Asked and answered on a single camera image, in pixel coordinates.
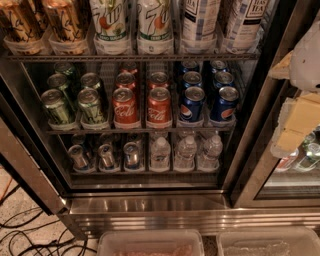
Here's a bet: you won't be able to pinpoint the gold LaCroix can right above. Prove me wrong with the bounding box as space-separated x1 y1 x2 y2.
42 0 89 42

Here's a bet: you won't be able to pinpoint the red Coca-Cola can front right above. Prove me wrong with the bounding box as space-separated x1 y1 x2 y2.
147 87 171 124

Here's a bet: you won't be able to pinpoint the clear plastic bin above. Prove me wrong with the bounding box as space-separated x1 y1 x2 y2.
97 229 204 256
216 227 320 256

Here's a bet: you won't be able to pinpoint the clear plastic bin left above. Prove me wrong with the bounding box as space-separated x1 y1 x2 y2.
97 229 204 256

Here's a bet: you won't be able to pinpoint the blue Pepsi can front right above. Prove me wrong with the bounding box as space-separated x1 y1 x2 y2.
210 86 239 122

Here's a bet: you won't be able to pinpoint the clear water bottle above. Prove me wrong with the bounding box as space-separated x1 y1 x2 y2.
174 136 197 172
197 135 223 172
150 137 171 172

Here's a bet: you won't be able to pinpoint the white tea can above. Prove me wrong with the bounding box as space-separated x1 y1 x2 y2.
226 0 269 41
182 0 221 41

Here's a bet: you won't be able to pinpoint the white 7UP can right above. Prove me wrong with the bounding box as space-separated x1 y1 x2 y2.
137 0 171 41

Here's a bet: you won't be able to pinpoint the silver can bottom right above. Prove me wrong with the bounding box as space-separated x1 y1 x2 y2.
123 142 140 170

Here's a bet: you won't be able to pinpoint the silver can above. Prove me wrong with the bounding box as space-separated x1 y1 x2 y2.
98 144 116 171
123 142 140 170
68 145 90 171

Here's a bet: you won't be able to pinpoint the silver can bottom middle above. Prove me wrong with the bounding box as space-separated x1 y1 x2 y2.
98 144 116 171

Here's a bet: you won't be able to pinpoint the gold lacroix can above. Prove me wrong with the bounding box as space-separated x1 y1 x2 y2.
42 0 89 42
0 0 48 42

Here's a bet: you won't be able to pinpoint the steel fridge door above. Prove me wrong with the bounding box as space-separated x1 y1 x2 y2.
230 78 320 208

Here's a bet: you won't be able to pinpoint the blue Pepsi can front left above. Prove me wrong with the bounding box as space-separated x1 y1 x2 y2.
179 86 205 122

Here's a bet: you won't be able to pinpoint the white 7up can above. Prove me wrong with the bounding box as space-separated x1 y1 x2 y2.
90 0 127 42
137 0 171 41

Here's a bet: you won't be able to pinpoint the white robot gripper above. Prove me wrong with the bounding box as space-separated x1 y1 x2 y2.
268 21 320 158

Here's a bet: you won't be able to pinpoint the white tea can left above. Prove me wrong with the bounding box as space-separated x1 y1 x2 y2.
182 0 221 41

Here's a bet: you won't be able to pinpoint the silver can bottom left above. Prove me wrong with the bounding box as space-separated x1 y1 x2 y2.
68 145 90 171

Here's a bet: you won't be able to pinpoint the red coca-cola can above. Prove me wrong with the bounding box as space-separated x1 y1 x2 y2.
147 87 171 124
148 71 169 89
112 88 138 124
115 72 137 92

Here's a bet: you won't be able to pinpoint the gold LaCroix can left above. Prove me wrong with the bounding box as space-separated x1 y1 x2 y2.
0 0 48 42

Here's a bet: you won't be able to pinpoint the red Coca-Cola can front left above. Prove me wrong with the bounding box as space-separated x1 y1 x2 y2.
112 88 138 124

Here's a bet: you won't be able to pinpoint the green soda can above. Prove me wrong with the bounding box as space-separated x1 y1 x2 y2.
46 73 77 111
77 88 105 124
80 72 108 108
41 89 75 125

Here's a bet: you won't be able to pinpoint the blue pepsi can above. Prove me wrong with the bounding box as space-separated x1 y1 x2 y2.
213 71 234 89
210 86 239 122
179 86 205 122
182 71 202 90

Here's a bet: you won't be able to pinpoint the white 7UP can left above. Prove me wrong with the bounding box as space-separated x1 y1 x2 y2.
90 0 127 42

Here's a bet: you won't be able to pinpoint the green soda can front right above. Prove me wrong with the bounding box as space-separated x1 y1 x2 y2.
77 88 105 124

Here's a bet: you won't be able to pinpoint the green soda can front left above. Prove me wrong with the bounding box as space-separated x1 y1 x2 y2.
41 89 75 125

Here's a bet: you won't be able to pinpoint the black floor cables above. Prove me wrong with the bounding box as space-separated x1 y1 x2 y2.
0 184 98 256

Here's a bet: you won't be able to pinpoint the white tea can right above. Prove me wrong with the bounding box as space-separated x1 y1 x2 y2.
226 0 269 41

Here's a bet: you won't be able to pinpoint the clear plastic bin right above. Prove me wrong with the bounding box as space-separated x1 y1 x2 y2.
216 227 320 256

